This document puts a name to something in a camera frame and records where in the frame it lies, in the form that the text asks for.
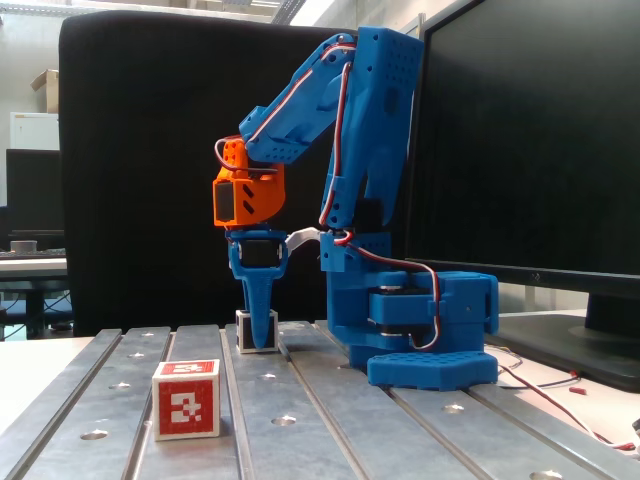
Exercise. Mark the red cube with white marker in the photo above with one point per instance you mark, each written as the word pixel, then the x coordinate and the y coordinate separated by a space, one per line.
pixel 185 405

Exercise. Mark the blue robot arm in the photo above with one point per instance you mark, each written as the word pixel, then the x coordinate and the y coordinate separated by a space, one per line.
pixel 390 100

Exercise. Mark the grey tape roll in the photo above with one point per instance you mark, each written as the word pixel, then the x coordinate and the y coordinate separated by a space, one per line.
pixel 23 246

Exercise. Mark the brown cardboard box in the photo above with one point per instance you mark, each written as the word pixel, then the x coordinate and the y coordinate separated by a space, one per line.
pixel 49 92

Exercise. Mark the small dark background monitor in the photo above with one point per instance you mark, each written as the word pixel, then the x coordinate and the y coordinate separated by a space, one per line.
pixel 35 190

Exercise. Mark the white background desk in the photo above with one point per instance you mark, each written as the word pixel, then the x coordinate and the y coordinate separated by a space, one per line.
pixel 30 267

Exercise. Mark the black cube with white marker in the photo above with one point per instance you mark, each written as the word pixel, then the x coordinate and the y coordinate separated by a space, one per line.
pixel 244 335

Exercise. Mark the orange and blue gripper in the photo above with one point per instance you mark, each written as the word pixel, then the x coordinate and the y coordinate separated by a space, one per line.
pixel 258 254

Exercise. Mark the black panel backdrop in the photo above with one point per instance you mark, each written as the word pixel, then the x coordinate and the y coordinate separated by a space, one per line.
pixel 150 150

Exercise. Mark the white cabinet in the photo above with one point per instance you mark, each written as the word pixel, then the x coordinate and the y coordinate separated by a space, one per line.
pixel 32 131

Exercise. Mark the black Dell monitor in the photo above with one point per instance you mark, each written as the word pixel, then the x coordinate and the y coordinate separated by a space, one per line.
pixel 525 125

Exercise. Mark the slotted aluminium base plate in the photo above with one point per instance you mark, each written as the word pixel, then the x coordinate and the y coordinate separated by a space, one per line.
pixel 325 440

